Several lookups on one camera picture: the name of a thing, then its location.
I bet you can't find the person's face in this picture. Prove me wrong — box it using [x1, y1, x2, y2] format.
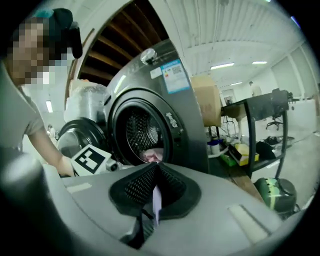
[6, 16, 56, 86]

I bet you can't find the white counter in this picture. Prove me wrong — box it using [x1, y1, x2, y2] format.
[286, 98, 319, 131]

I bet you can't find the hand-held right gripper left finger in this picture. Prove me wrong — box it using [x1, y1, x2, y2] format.
[42, 161, 159, 256]

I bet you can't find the person's left forearm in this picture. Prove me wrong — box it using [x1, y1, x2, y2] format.
[24, 124, 75, 178]

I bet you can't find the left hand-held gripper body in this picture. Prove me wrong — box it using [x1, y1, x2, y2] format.
[70, 144, 124, 177]

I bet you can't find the white plastic jug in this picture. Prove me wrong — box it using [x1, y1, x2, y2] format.
[206, 139, 229, 158]

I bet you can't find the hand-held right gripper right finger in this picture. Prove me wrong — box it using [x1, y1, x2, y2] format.
[145, 161, 305, 256]

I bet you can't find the black metal table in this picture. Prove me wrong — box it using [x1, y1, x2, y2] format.
[220, 90, 291, 179]

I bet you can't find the lavender garment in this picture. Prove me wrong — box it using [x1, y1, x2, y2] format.
[151, 185, 164, 226]

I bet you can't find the dark grey washing machine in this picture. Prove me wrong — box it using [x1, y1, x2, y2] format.
[103, 38, 210, 174]

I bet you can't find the open-flap cardboard box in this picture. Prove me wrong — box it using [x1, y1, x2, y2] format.
[190, 75, 223, 128]

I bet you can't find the round black glass door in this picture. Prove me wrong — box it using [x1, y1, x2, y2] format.
[57, 116, 111, 161]

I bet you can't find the black office chair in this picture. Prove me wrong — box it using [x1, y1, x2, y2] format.
[265, 113, 285, 131]

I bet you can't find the wooden slat platform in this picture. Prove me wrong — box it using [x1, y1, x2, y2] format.
[224, 171, 264, 201]

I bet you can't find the yellow box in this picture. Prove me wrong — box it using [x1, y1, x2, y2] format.
[234, 143, 260, 166]

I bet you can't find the black bag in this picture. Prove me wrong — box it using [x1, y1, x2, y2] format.
[255, 140, 276, 160]

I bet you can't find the pink clothes garment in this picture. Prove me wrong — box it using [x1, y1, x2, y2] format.
[140, 146, 165, 164]

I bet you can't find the person's beige shirt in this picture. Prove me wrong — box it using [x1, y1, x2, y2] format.
[0, 62, 45, 151]

